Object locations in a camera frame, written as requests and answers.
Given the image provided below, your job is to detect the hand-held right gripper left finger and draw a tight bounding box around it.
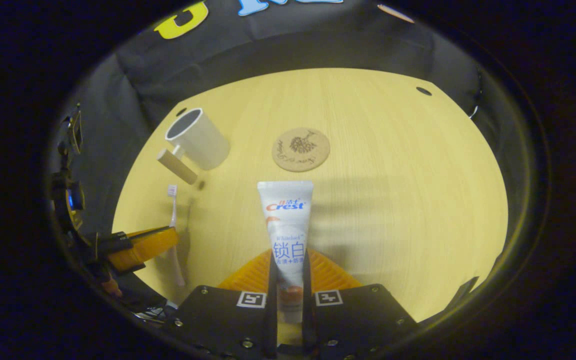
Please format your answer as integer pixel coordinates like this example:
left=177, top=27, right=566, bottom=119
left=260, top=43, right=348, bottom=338
left=167, top=247, right=280, bottom=360

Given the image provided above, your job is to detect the pink toothbrush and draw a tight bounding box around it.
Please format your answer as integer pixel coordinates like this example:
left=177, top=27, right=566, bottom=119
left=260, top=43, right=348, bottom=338
left=167, top=184, right=187, bottom=288

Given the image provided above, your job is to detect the white cup with wooden handle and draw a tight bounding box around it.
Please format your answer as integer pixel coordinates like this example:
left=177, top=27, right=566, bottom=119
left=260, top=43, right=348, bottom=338
left=156, top=107, right=231, bottom=186

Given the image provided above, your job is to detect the round cork coaster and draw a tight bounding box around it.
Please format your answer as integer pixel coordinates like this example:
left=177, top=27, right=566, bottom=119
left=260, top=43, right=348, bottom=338
left=272, top=127, right=331, bottom=173

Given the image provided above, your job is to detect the black backdrop cloth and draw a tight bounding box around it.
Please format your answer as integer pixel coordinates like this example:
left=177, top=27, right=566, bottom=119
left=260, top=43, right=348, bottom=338
left=53, top=0, right=506, bottom=236

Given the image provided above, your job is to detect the white toothpaste tube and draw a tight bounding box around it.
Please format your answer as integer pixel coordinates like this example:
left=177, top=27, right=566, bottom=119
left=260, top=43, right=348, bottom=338
left=257, top=181, right=315, bottom=346

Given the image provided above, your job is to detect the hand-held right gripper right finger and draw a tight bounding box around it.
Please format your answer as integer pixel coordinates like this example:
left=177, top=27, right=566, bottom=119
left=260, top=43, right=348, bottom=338
left=303, top=247, right=420, bottom=360

